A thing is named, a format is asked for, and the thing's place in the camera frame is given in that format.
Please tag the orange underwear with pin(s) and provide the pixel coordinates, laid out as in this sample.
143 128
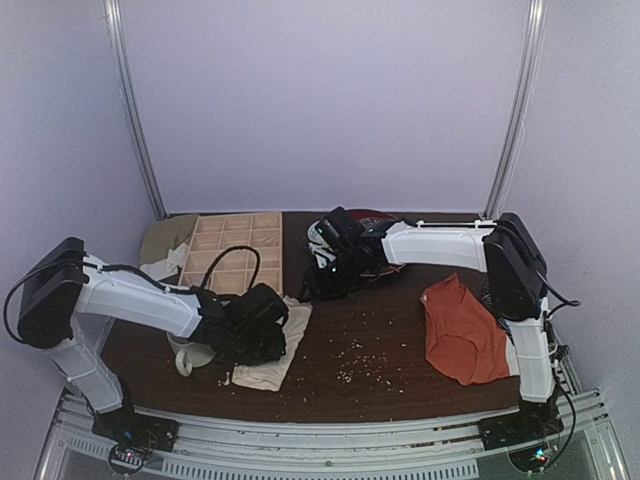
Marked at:
463 340

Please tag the beige underwear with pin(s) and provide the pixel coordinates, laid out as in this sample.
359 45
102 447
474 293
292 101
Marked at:
270 376

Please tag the round red tray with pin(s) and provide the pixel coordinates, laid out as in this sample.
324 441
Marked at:
321 252

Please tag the aluminium frame post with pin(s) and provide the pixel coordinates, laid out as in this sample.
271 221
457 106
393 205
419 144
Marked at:
115 26
514 135

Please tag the blue patterned bowl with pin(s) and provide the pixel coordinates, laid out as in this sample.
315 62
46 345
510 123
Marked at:
314 237

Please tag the red floral small plate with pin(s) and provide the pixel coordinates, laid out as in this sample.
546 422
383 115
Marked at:
371 220

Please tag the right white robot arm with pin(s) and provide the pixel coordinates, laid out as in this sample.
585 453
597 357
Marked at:
501 249

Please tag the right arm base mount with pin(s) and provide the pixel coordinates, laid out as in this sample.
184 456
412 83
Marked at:
531 422

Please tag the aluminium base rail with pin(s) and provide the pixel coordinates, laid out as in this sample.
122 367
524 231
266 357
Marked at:
440 448

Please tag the olive cloth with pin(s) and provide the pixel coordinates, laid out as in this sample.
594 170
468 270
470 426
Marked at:
165 246

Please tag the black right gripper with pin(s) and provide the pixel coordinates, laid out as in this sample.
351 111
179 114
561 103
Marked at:
320 282

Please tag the right aluminium frame post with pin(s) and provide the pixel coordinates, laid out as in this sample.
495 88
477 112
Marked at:
514 135

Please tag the white ceramic mug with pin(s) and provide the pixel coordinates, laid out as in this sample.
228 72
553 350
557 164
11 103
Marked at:
189 355

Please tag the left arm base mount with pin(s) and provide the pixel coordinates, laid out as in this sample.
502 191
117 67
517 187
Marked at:
134 430

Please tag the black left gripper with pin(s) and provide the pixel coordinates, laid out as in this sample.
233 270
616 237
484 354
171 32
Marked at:
255 353

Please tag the striped dark underwear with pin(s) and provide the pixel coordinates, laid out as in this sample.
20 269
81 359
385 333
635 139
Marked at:
487 300

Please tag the left aluminium frame post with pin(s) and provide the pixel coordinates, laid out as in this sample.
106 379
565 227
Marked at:
115 26

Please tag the wooden compartment tray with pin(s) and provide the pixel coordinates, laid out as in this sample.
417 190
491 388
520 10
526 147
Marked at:
249 247

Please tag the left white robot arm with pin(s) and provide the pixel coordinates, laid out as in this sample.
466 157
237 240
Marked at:
69 282

